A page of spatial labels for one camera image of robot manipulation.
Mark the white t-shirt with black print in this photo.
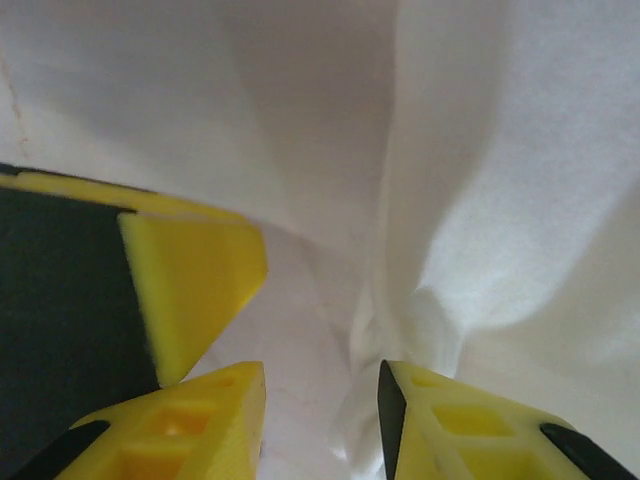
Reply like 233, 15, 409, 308
0, 0, 640, 480

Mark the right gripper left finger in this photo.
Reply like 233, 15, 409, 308
9, 359, 267, 480

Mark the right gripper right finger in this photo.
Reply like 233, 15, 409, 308
377, 358, 640, 480

